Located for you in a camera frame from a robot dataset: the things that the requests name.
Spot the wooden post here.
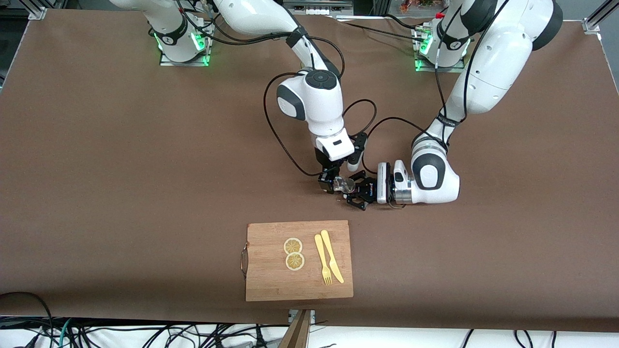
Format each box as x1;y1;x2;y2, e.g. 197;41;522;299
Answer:
280;309;312;348

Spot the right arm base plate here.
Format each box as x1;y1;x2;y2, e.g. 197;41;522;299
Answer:
160;19;212;67

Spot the thick black cable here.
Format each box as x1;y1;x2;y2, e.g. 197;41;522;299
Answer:
0;291;55;348

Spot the brown table cover sheet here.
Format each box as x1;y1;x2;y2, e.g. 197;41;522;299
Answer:
0;10;619;333

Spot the yellow plastic knife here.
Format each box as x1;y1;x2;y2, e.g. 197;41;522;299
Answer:
321;230;345;284

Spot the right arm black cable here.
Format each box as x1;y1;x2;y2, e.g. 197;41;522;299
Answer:
264;36;378;177

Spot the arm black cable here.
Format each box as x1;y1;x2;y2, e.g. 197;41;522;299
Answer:
264;36;378;177
368;0;508;145

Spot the grey power strip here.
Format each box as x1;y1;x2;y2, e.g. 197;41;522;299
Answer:
283;0;354;15

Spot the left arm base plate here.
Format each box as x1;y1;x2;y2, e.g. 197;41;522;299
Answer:
415;27;466;73

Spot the yellow plastic fork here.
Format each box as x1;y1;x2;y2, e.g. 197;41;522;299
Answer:
314;234;333;286

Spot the teal cable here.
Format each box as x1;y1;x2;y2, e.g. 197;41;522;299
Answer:
57;318;73;348

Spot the aluminium frame profile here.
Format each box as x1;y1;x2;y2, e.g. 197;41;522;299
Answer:
27;0;49;20
583;0;612;32

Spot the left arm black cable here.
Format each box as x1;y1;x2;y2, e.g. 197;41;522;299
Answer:
368;0;508;145

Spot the wooden cutting board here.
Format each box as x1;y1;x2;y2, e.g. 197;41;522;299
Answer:
240;220;354;302

